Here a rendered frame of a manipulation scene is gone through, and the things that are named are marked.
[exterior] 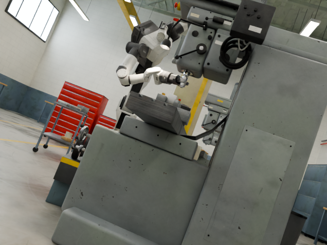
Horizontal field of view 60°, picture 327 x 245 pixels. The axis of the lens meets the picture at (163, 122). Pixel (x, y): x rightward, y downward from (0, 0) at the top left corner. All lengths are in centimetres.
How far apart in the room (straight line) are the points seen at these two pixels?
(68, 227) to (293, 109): 148
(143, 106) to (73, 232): 89
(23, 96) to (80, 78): 255
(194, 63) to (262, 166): 79
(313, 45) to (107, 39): 1106
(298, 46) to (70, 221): 177
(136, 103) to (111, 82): 1062
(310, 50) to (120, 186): 148
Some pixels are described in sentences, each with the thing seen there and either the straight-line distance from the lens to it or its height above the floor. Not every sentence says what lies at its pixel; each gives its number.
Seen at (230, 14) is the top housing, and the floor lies 174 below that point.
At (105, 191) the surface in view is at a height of 36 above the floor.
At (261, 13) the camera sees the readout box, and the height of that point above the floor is 166.
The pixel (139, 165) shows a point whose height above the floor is 59.
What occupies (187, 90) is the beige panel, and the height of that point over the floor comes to 158.
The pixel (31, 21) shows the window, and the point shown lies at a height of 349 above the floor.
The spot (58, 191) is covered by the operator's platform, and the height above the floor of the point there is 11.
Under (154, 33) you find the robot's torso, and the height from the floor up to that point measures 160.
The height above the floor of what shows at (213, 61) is 140.
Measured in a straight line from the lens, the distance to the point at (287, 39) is 208.
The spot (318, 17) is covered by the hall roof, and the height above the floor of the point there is 620.
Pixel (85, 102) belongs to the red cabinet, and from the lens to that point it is 719.
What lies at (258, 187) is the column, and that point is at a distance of 174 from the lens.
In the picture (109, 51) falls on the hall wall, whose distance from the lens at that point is 1242.
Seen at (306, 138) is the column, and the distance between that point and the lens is 182.
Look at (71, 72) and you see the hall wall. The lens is 1271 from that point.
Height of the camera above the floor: 73
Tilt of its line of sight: 5 degrees up
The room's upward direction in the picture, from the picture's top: 21 degrees clockwise
